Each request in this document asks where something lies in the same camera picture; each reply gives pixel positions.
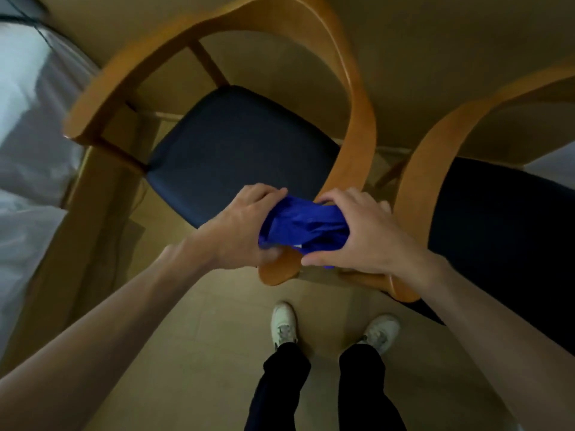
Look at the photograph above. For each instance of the person's right hand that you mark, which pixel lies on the person's right hand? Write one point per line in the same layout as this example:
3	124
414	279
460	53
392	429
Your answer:
373	240

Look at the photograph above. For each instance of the person's left hand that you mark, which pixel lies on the person's left hand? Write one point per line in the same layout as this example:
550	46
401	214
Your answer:
233	231

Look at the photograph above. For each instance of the person's right thumb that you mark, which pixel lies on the person's right thumb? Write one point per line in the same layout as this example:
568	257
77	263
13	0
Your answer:
321	259

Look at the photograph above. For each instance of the person's left thumb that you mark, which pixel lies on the person's left thumb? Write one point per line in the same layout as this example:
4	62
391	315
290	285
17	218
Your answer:
269	256

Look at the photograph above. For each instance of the blue cloth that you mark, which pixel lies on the blue cloth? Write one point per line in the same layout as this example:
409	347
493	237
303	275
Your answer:
305	228

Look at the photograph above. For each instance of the person's left forearm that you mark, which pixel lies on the person's left forearm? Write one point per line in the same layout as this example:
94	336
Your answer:
90	341

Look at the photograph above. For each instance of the person's right forearm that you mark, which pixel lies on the person's right forearm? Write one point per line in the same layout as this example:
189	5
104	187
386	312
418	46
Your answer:
498	341

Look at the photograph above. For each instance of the person's left white shoe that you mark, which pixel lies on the person's left white shoe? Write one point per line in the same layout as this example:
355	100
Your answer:
284	325

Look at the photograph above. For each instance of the person's white shoe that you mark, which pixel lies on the person's white shoe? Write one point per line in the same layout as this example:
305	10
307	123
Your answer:
381	332
284	325

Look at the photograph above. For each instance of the person's right white shoe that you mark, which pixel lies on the person's right white shoe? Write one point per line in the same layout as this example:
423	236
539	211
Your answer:
381	332

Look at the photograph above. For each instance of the wooden chair with dark seat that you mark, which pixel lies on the wooden chair with dark seat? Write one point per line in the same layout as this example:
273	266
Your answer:
233	143
494	210

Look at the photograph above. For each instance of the person's black trousers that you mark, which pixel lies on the person's black trousers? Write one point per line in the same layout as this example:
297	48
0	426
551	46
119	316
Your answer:
323	390

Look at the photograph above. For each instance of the white bed sheet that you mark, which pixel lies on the white bed sheet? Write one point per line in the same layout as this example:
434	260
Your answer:
31	152

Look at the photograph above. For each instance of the wooden bed frame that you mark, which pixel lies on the wooden bed frame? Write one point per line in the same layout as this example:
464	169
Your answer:
76	246

